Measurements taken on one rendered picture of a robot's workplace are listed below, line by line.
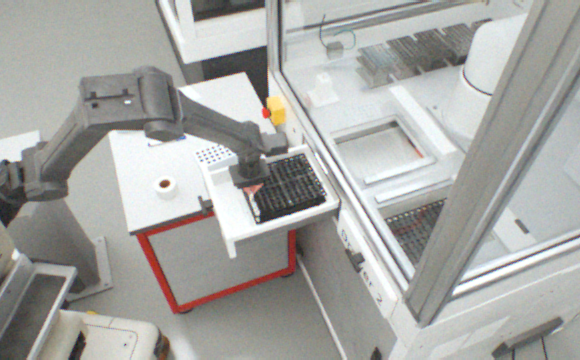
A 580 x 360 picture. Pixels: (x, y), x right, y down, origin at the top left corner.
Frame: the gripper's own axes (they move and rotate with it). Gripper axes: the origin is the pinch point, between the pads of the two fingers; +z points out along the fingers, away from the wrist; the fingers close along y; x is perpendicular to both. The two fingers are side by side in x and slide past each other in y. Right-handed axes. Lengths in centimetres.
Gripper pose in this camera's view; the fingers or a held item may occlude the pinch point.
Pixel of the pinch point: (250, 191)
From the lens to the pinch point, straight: 130.1
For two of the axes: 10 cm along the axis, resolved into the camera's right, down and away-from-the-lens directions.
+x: 3.2, 7.4, -5.9
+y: -9.5, 2.4, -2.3
